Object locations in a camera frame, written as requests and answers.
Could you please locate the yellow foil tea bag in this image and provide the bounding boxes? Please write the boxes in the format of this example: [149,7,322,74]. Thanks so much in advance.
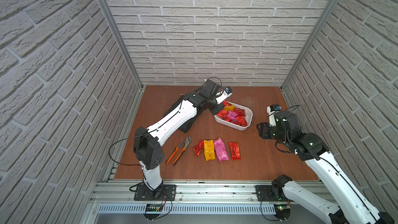
[204,140,215,161]

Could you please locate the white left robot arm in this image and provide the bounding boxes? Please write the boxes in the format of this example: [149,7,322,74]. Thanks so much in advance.
[133,79,232,192]

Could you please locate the right controller board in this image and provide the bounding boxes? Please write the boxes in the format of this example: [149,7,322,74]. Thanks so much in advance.
[274,205,291,220]

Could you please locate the aluminium corner post left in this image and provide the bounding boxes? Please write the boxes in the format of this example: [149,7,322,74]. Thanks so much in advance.
[97,0,144,91]

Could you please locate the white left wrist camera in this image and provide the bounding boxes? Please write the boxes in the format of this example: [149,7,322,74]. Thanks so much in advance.
[215,87,232,105]

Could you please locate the controller board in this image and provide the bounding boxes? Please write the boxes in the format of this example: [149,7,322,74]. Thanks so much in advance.
[144,204,164,220]
[274,205,291,220]

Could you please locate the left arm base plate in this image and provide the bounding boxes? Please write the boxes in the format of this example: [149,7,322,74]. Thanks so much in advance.
[129,183,177,201]

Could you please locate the white plastic storage box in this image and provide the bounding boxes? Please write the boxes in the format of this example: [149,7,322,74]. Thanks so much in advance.
[214,101,253,131]

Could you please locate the red foil tea bag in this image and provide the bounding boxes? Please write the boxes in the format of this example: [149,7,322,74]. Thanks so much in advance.
[193,140,204,156]

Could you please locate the aluminium corner post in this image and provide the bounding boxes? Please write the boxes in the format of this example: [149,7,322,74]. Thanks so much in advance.
[280,0,340,91]
[97,0,144,91]

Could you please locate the black plastic tool case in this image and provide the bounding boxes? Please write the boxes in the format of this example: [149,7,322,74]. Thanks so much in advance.
[163,95,203,133]

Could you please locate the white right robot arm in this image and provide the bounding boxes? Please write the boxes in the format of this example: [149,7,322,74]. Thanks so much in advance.
[256,105,394,224]

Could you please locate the pink foil tea bag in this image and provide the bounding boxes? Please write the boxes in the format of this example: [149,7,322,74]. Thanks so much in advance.
[214,138,229,162]

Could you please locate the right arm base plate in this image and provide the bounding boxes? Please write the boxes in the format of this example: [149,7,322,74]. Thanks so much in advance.
[255,185,290,202]

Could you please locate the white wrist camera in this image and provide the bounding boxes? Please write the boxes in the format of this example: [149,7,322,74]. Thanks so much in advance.
[267,104,282,127]
[215,87,232,105]

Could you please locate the aluminium corner post right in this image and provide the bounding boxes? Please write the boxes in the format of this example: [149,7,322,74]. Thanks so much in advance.
[280,0,340,91]

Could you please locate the left controller board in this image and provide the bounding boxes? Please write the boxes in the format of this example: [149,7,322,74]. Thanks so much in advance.
[144,204,164,220]

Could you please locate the orange handled pliers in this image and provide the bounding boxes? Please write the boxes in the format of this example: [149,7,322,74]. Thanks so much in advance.
[166,136,192,165]

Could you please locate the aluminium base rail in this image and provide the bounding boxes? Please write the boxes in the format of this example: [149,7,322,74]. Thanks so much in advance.
[79,164,343,224]

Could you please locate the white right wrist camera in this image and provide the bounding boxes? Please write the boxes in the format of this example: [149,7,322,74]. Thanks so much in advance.
[267,104,282,127]

